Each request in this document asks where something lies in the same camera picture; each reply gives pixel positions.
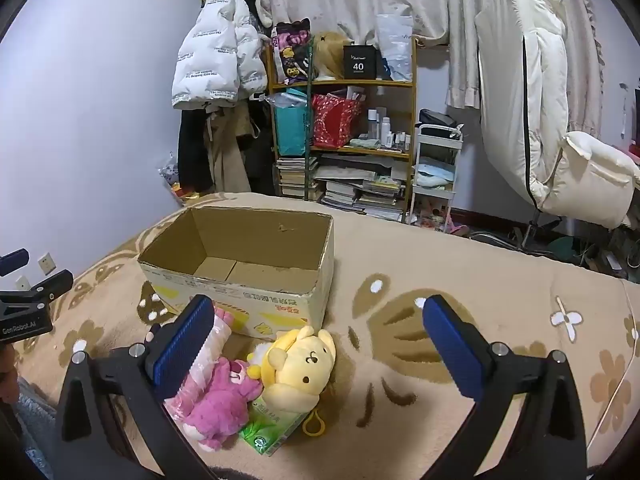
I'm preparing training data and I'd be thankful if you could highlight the white utility cart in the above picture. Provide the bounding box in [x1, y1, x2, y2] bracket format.
[407, 122, 463, 226]

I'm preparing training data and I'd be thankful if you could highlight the pink plastic-wrapped plush toy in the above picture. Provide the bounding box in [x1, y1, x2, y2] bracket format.
[165, 305, 236, 416]

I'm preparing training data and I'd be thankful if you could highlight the white puffer jacket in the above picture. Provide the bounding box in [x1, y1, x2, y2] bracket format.
[171, 0, 268, 110]

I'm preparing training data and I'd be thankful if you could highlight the black bag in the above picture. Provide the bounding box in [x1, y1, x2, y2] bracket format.
[419, 108, 458, 128]

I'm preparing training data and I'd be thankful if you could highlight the purple printed bag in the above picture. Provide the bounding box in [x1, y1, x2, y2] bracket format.
[272, 19, 313, 85]

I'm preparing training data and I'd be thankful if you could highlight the white recliner chair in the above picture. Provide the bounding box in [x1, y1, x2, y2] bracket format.
[474, 0, 640, 231]

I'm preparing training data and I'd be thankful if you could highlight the beige hanging coat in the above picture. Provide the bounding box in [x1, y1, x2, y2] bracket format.
[202, 102, 253, 193]

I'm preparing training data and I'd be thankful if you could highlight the pink plush bear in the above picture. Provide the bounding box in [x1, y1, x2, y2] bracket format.
[182, 357, 263, 453]

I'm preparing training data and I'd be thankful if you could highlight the green tissue pack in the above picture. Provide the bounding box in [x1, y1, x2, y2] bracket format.
[239, 395, 308, 457]

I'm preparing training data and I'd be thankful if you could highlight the messy pile of books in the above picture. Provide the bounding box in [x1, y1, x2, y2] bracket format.
[320, 155, 408, 218]

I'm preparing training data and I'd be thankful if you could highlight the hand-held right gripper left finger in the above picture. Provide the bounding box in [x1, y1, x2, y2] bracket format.
[52, 294, 216, 480]

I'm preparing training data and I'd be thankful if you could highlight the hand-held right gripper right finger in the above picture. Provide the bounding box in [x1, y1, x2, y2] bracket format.
[421, 294, 588, 480]

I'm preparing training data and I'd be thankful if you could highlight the light blue cloth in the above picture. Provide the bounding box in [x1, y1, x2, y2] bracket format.
[415, 157, 456, 188]

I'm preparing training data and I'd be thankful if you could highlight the stack of books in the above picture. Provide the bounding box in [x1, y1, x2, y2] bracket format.
[276, 156, 321, 200]

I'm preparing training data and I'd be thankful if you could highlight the black hanging coat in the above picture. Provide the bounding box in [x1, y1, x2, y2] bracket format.
[177, 107, 211, 193]

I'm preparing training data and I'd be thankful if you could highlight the row of cosmetic bottles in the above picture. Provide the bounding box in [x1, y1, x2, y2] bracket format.
[367, 107, 413, 151]

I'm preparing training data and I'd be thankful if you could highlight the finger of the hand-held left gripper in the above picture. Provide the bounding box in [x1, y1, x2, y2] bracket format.
[30, 269, 74, 302]
[0, 248, 30, 277]

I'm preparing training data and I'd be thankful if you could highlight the clear plastic bag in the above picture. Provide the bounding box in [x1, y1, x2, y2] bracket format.
[375, 12, 415, 82]

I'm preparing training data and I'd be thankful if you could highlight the teal shopping bag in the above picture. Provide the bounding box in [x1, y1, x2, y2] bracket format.
[272, 89, 311, 157]

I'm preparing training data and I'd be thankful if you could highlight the cardboard box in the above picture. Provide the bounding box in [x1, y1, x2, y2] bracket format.
[137, 205, 335, 343]

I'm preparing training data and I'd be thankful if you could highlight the beige printed blanket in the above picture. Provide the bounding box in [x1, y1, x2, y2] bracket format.
[15, 191, 640, 480]

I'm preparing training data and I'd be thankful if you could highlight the yellow plush dog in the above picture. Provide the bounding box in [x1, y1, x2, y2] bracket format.
[248, 325, 337, 437]

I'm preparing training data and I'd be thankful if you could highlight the red patterned bag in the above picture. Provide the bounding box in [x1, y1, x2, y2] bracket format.
[311, 92, 363, 149]

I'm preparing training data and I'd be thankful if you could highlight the black box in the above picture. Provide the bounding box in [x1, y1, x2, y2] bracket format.
[343, 44, 377, 81]

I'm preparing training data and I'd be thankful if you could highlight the patterned plastic bag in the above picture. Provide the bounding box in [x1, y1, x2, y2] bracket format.
[159, 152, 181, 191]

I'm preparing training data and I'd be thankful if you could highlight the person's left forearm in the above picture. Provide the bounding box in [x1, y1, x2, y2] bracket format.
[0, 345, 56, 480]

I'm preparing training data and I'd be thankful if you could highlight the blonde wig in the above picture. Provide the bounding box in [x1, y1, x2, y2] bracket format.
[312, 31, 351, 81]

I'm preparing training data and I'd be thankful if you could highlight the wooden shelf rack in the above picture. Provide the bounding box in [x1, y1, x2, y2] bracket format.
[265, 37, 418, 223]

